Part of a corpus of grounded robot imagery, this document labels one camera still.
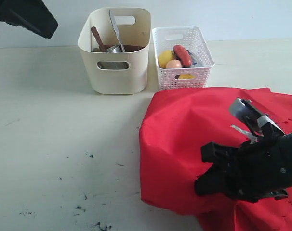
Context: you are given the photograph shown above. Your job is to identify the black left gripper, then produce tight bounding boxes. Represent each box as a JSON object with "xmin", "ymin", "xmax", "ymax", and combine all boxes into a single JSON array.
[{"xmin": 0, "ymin": 0, "xmax": 58, "ymax": 39}]

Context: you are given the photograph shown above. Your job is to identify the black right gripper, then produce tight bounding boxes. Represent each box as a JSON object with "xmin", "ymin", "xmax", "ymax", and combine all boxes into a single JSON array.
[{"xmin": 194, "ymin": 133, "xmax": 292, "ymax": 203}]

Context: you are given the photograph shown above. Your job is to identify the red scalloped tablecloth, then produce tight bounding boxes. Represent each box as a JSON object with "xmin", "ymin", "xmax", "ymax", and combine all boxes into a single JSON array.
[{"xmin": 140, "ymin": 87, "xmax": 292, "ymax": 231}]

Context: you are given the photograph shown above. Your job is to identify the dark wooden spoon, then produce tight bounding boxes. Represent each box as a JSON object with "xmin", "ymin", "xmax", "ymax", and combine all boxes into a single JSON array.
[{"xmin": 91, "ymin": 26, "xmax": 106, "ymax": 52}]

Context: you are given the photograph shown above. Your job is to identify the silver table knife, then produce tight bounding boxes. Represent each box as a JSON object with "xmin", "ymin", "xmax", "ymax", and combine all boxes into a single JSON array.
[{"xmin": 109, "ymin": 10, "xmax": 125, "ymax": 53}]

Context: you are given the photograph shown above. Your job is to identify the white ceramic bowl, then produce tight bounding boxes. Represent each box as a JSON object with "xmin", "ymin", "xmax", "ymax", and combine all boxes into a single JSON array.
[{"xmin": 97, "ymin": 61, "xmax": 129, "ymax": 70}]

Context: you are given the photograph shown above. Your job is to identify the stainless steel cup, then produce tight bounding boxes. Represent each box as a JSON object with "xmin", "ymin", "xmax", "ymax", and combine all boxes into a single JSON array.
[{"xmin": 106, "ymin": 44, "xmax": 125, "ymax": 53}]

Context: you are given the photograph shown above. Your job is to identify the brown wooden plate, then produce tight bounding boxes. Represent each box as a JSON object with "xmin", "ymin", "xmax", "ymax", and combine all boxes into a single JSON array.
[{"xmin": 92, "ymin": 45, "xmax": 144, "ymax": 52}]

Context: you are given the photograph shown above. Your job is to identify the blue white milk carton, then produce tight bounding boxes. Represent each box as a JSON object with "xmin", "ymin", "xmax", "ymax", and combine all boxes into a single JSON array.
[{"xmin": 187, "ymin": 50, "xmax": 203, "ymax": 68}]

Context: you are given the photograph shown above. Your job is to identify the brown egg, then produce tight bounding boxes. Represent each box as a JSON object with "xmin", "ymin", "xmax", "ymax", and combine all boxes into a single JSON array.
[{"xmin": 166, "ymin": 59, "xmax": 183, "ymax": 69}]

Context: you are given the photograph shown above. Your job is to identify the red sausage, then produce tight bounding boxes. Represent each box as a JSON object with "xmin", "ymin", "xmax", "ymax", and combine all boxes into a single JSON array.
[{"xmin": 173, "ymin": 45, "xmax": 192, "ymax": 67}]

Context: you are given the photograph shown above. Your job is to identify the yellow lemon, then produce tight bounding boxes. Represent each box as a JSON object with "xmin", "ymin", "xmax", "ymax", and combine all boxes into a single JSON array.
[{"xmin": 158, "ymin": 50, "xmax": 175, "ymax": 68}]

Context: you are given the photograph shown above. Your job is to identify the cream plastic bin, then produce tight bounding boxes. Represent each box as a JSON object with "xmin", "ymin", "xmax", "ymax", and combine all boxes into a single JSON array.
[{"xmin": 78, "ymin": 7, "xmax": 151, "ymax": 94}]

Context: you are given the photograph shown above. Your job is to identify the white perforated plastic basket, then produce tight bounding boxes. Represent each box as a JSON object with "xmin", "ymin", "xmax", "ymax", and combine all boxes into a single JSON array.
[{"xmin": 152, "ymin": 26, "xmax": 214, "ymax": 90}]

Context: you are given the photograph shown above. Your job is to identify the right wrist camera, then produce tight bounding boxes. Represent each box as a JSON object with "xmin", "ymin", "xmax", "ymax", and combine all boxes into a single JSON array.
[{"xmin": 229, "ymin": 98, "xmax": 285, "ymax": 138}]

